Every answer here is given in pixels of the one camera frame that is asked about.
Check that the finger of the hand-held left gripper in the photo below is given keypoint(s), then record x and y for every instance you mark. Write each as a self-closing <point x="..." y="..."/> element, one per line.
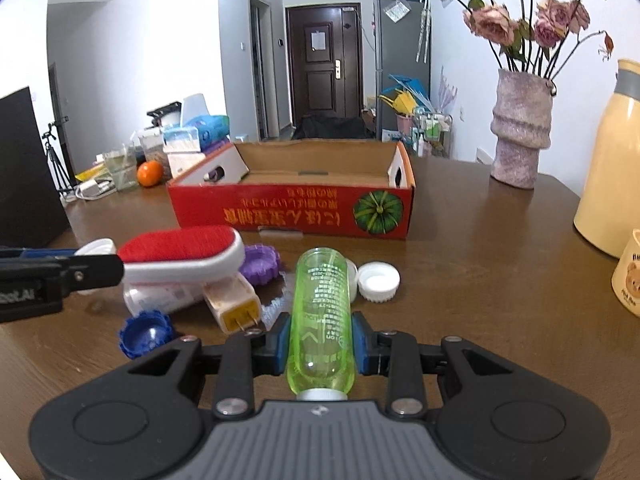
<point x="50" y="254"/>
<point x="95" y="270"/>

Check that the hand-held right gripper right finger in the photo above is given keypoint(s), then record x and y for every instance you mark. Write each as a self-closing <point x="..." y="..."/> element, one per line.
<point x="358" y="344"/>

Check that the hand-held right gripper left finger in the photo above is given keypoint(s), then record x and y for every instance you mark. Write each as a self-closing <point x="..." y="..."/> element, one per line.
<point x="281" y="342"/>

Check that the green transparent plastic bottle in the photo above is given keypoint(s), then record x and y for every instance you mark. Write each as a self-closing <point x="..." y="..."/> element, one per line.
<point x="322" y="320"/>

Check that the white screw cap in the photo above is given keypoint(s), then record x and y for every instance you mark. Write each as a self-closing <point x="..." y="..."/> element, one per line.
<point x="380" y="285"/>

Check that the white plastic bottle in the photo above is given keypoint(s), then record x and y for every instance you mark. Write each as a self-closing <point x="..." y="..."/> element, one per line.
<point x="155" y="300"/>

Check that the white power adapter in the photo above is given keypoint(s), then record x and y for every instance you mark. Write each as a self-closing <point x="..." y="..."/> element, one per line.
<point x="225" y="300"/>

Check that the purple ribbed lid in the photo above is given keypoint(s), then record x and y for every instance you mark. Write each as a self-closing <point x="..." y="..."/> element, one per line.
<point x="262" y="265"/>

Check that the blue ribbed lid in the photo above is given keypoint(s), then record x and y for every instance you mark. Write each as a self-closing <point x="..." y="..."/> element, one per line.
<point x="145" y="335"/>

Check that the red and white lint brush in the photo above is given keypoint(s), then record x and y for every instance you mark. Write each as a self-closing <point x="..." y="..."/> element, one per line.
<point x="175" y="245"/>

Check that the red cardboard box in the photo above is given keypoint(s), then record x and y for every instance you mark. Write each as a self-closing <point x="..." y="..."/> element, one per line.
<point x="280" y="212"/>

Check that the white tape roll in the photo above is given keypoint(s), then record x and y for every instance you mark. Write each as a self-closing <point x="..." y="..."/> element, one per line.
<point x="352" y="280"/>

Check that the black flat panel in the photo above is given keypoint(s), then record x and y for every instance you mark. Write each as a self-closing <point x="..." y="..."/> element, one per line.
<point x="25" y="175"/>

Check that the yellow packet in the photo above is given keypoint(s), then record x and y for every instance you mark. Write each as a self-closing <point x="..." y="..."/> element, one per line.
<point x="90" y="174"/>

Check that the black tripod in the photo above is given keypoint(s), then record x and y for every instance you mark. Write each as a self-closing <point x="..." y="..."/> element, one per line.
<point x="56" y="160"/>

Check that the clear drinking glass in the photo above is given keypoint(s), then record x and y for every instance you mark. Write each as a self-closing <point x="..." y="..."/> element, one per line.
<point x="121" y="170"/>

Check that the orange fruit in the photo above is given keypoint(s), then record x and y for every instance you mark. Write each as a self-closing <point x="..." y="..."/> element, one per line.
<point x="150" y="174"/>

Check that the clear plastic jar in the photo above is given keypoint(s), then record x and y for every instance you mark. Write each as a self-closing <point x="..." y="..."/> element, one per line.
<point x="152" y="147"/>

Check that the white box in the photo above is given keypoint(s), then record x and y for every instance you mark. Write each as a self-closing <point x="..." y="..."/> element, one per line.
<point x="185" y="162"/>

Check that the purple box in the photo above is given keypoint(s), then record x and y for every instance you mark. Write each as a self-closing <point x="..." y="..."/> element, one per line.
<point x="217" y="149"/>

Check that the blue tissue pack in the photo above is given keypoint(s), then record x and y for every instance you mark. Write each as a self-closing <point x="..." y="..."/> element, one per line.
<point x="200" y="130"/>

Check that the metal storage cart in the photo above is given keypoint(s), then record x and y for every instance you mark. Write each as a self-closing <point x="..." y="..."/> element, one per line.
<point x="432" y="132"/>

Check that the pink bucket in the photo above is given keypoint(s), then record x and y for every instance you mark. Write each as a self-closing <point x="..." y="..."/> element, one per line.
<point x="405" y="122"/>

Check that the yellow watering can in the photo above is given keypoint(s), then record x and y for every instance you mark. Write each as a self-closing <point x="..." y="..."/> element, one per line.
<point x="400" y="102"/>

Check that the dark brown entrance door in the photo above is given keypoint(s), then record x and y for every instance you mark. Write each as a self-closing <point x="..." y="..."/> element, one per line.
<point x="322" y="90"/>

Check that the grey interior door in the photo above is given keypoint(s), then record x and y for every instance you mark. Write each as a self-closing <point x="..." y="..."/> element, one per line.
<point x="260" y="70"/>

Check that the pink textured vase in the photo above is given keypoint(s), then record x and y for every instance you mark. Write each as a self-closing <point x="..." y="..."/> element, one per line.
<point x="520" y="125"/>

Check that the cream bear mug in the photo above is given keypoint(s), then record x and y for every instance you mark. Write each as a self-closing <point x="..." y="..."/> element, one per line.
<point x="627" y="280"/>

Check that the grey refrigerator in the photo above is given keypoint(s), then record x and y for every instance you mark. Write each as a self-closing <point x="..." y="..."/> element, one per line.
<point x="400" y="50"/>

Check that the white paper notice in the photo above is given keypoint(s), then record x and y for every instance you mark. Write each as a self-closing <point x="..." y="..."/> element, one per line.
<point x="318" y="40"/>

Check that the cream thermos jug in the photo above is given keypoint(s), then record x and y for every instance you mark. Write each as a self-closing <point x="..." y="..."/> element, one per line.
<point x="612" y="160"/>

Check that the white folded umbrella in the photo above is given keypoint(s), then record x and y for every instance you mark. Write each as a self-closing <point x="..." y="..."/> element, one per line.
<point x="424" y="30"/>

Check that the clear plastic bag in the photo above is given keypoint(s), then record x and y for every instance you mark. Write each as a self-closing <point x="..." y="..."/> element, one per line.
<point x="398" y="10"/>

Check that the bouquet of dried pink roses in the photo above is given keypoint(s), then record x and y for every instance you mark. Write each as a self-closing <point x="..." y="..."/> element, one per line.
<point x="492" y="22"/>

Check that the white wall heater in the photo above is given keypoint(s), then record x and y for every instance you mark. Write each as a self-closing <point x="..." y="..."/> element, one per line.
<point x="484" y="156"/>

